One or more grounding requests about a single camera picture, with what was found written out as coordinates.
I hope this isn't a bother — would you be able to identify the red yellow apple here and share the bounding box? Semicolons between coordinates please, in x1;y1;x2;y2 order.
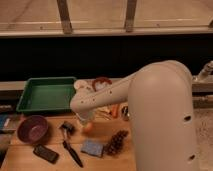
82;122;94;134

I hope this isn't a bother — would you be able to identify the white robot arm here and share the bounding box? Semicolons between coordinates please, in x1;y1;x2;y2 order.
70;60;199;171

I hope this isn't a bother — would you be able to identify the blue sponge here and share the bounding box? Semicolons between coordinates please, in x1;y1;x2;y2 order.
81;140;104;157

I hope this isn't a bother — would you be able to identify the orange carrot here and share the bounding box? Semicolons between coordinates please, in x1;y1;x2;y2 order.
111;104;120;118

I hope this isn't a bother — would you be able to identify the white paper cup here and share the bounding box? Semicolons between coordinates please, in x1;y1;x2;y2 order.
74;80;91;92

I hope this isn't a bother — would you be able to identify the brown bowl with white contents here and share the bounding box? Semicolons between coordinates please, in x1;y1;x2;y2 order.
92;77;112;91

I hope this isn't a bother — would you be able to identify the round metal tin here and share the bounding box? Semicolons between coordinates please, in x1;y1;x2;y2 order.
121;106;129;121

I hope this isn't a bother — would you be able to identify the brown pine cone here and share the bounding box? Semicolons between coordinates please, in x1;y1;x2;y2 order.
104;130;128;155

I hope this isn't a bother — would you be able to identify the green plastic tray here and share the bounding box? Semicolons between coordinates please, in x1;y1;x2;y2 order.
16;77;76;114

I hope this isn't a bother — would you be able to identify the black phone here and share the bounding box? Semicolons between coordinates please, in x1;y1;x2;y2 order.
33;144;59;164

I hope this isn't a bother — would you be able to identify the purple bowl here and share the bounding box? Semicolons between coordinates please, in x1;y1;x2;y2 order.
17;115;49;144

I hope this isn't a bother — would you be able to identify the black handled brush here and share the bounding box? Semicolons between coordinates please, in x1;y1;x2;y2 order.
60;121;83;167

